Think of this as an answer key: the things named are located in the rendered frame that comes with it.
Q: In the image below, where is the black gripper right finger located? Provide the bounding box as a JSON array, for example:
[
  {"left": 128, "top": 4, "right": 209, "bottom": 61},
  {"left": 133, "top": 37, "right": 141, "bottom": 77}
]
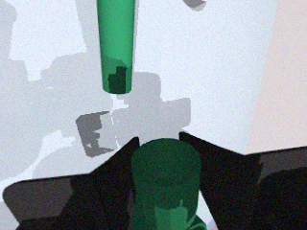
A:
[{"left": 178, "top": 131, "right": 307, "bottom": 230}]

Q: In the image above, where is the green cylindrical rod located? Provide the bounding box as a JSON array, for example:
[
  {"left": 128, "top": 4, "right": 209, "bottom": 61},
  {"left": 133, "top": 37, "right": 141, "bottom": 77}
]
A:
[{"left": 96, "top": 0, "right": 135, "bottom": 95}]

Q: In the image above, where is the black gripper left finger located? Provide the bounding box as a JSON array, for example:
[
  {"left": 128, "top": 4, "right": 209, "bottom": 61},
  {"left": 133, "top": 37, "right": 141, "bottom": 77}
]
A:
[{"left": 2, "top": 136, "right": 140, "bottom": 230}]

